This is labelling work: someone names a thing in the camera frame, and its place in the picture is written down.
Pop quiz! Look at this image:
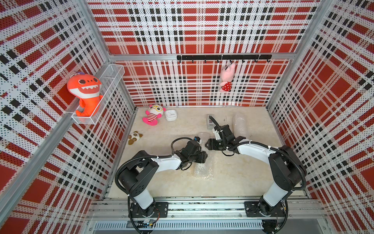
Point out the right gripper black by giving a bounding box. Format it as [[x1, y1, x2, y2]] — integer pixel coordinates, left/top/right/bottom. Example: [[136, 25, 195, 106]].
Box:
[[204, 138, 227, 151]]

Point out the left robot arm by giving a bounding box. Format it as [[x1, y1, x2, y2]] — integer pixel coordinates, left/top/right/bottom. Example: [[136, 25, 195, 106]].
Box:
[[115, 136, 207, 212]]

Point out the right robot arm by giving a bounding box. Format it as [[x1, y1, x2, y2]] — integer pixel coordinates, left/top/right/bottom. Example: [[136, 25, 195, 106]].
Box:
[[205, 116, 307, 217]]

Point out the white alarm clock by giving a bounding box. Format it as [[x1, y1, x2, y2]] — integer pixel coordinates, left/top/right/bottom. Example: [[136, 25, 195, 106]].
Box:
[[165, 109, 178, 121]]

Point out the pink striped plush doll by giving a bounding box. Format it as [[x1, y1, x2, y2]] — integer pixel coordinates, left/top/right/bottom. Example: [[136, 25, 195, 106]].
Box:
[[142, 104, 166, 126]]

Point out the brown white plush dog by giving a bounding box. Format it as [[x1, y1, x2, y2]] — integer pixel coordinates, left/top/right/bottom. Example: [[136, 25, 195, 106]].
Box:
[[128, 131, 143, 145]]

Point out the pink pig plush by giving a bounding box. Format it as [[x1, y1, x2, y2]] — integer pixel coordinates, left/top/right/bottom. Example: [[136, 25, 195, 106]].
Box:
[[219, 62, 236, 93]]

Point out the orange shark plush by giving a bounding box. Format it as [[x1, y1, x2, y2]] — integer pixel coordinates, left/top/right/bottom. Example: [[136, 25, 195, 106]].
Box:
[[67, 72, 103, 117]]

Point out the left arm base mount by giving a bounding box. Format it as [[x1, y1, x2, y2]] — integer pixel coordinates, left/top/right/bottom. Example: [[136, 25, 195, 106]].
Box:
[[129, 202, 169, 218]]

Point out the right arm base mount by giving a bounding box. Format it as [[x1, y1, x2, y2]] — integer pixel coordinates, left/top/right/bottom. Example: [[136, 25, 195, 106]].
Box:
[[244, 201, 287, 217]]

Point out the black hook rail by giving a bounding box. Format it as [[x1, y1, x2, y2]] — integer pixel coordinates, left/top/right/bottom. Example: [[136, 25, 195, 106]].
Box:
[[176, 54, 272, 62]]

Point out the aluminium front rail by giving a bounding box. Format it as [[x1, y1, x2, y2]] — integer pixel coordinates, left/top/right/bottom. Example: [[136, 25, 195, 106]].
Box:
[[83, 197, 332, 234]]

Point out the clear acrylic wall shelf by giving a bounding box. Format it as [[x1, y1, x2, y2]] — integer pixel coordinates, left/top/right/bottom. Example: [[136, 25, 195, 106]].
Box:
[[67, 64, 126, 125]]

